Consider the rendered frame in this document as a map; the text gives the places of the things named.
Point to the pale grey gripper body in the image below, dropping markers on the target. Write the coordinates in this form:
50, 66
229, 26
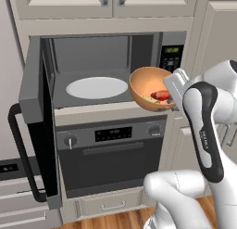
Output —
176, 89

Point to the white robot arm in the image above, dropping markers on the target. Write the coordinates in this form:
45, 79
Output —
197, 189

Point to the yellow lemon wedge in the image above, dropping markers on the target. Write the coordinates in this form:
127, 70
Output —
148, 99

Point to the tan wooden bowl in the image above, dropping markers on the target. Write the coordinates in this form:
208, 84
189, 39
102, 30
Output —
145, 84

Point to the white microwave turntable plate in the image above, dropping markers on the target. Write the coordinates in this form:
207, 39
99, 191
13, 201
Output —
97, 87

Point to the grey built-in microwave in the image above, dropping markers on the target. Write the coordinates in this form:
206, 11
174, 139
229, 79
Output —
102, 53

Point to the grey microwave door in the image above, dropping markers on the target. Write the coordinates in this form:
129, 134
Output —
34, 93

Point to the grey oven knob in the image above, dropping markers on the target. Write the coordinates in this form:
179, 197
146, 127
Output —
154, 130
70, 142

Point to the tall beige cabinet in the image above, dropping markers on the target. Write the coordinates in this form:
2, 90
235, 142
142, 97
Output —
216, 25

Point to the grey built-in oven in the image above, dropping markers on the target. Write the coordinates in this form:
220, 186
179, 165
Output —
111, 155

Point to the beige cupboard door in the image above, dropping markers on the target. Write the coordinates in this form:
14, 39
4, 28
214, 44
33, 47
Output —
61, 4
157, 4

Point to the dark oven door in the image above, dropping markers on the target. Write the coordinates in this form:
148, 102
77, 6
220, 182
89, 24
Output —
108, 171

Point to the beige drawer front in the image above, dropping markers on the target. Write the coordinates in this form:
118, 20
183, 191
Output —
92, 205

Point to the grey dishwasher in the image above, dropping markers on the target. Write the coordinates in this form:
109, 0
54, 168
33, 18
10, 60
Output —
15, 201

